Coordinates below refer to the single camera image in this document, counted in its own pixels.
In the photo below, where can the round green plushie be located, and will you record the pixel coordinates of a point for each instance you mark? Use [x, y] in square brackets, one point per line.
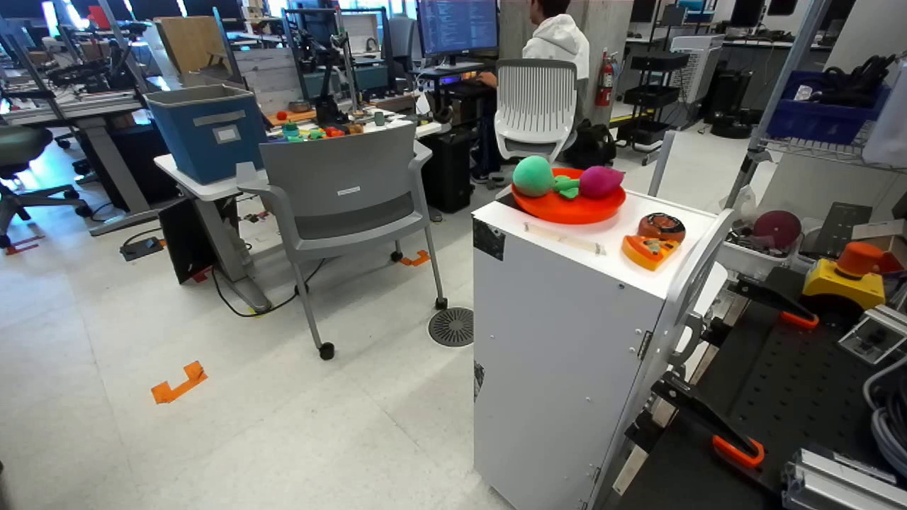
[534, 176]

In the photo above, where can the orange plate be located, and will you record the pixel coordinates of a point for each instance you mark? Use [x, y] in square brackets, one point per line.
[568, 210]

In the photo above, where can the magenta plushie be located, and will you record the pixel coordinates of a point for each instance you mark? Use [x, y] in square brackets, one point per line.
[599, 183]

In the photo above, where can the dark round floor base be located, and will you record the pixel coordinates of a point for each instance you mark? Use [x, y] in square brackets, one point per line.
[453, 328]

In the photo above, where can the black computer tower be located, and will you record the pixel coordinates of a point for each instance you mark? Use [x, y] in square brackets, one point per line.
[450, 172]

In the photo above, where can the small green plush leaf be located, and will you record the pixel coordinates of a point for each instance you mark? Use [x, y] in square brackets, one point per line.
[568, 188]

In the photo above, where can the grey plastic chair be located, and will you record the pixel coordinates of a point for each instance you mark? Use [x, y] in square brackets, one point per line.
[341, 186]

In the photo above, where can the white toy kitchen cabinet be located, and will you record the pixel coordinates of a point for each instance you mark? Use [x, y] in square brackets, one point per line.
[556, 359]

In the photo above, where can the black backpack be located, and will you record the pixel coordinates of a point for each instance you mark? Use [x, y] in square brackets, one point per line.
[590, 146]

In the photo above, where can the toy orange pizza slice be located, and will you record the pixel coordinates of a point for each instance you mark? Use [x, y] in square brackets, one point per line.
[650, 253]

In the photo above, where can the toy chocolate donut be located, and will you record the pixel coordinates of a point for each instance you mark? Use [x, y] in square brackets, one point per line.
[661, 229]

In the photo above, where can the black stand on desk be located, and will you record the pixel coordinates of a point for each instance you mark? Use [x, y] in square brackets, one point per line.
[327, 74]

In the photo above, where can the red fire extinguisher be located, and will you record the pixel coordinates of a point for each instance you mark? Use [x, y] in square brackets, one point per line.
[606, 86]

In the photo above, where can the computer monitor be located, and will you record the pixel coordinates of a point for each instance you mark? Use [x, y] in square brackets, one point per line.
[457, 27]

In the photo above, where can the person in white hoodie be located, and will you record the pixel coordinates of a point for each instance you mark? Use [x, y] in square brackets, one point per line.
[561, 43]

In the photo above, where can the black equipment cart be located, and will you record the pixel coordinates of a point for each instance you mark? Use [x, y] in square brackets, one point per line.
[653, 95]

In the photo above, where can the white desk with toys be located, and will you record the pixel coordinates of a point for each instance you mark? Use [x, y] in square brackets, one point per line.
[194, 188]

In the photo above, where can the black box under desk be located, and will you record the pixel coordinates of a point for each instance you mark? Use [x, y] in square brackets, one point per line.
[186, 241]

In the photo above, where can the blue storage bin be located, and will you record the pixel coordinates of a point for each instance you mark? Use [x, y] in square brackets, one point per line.
[209, 131]

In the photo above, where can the black orange clamp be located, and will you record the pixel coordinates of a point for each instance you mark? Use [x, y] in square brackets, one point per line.
[711, 426]
[775, 308]

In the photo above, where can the black floor power strip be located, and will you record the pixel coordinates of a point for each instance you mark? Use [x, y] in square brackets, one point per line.
[143, 248]

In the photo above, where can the dark round toy disc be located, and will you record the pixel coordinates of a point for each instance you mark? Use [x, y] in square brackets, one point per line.
[777, 230]

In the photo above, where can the cardboard box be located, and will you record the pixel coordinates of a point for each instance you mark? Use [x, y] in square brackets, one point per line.
[194, 47]

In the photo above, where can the grey metal pole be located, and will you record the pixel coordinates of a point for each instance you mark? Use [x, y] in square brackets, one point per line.
[782, 95]

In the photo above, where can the yellow emergency stop button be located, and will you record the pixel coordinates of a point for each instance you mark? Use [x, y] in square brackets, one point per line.
[841, 273]

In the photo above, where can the blue plastic crate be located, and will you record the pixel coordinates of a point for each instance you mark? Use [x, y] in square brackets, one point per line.
[824, 114]

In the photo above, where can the grey desk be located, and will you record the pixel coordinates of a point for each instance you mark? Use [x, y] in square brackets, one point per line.
[67, 110]

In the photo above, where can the black office chair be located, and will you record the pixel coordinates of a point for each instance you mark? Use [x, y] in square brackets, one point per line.
[19, 151]

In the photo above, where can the orange floor bracket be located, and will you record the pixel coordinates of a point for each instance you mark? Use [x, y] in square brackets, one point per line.
[177, 383]

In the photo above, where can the grey metal bracket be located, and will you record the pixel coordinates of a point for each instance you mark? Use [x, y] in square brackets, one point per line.
[843, 229]

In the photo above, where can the aluminium extrusion rail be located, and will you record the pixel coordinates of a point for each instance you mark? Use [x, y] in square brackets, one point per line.
[841, 482]

